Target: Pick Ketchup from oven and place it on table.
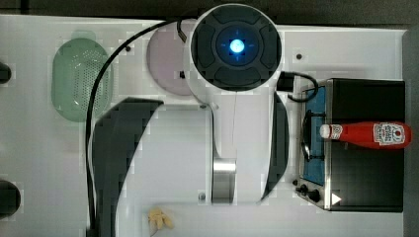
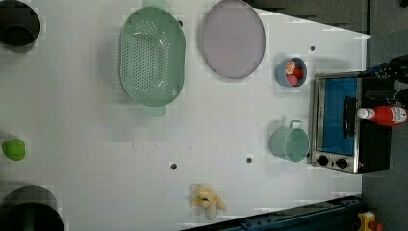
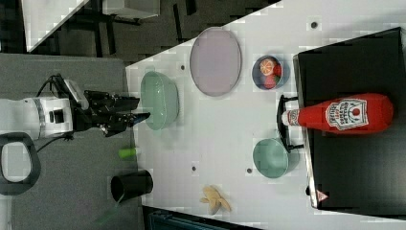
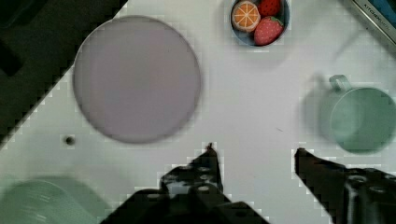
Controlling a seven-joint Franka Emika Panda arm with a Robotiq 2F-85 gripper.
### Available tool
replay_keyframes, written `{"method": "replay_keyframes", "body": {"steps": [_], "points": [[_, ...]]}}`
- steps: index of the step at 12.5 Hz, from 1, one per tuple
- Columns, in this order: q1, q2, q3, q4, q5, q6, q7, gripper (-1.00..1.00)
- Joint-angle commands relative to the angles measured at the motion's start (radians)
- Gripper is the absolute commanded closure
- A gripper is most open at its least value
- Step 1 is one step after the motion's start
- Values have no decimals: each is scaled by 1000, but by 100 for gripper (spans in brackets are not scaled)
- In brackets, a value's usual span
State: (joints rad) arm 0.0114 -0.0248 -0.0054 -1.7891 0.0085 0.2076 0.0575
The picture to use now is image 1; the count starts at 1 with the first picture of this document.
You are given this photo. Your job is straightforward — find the black knob upper left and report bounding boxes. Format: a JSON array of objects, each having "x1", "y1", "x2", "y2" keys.
[{"x1": 0, "y1": 62, "x2": 12, "y2": 84}]

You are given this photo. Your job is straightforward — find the black steel toaster oven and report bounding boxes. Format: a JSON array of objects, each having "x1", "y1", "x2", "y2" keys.
[{"x1": 293, "y1": 77, "x2": 406, "y2": 213}]

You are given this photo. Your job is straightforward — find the red ketchup bottle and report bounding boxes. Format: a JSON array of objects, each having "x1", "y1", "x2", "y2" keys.
[{"x1": 319, "y1": 121, "x2": 412, "y2": 149}]

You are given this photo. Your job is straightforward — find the black knob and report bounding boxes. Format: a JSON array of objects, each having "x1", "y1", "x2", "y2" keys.
[
  {"x1": 0, "y1": 180, "x2": 21, "y2": 219},
  {"x1": 0, "y1": 62, "x2": 12, "y2": 84}
]

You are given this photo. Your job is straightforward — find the yellow banana peel toy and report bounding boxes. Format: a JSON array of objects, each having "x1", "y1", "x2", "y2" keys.
[{"x1": 147, "y1": 207, "x2": 174, "y2": 237}]

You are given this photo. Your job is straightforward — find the black knob lower left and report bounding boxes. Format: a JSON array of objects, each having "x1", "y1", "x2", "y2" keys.
[{"x1": 0, "y1": 180, "x2": 21, "y2": 219}]

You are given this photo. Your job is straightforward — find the green perforated colander basket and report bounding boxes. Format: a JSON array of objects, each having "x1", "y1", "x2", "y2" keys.
[{"x1": 51, "y1": 31, "x2": 109, "y2": 122}]

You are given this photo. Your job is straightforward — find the lilac round plate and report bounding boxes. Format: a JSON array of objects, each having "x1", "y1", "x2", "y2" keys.
[{"x1": 146, "y1": 23, "x2": 192, "y2": 96}]

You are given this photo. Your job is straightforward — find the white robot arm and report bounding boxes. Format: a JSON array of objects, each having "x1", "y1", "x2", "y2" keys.
[{"x1": 89, "y1": 4, "x2": 289, "y2": 237}]

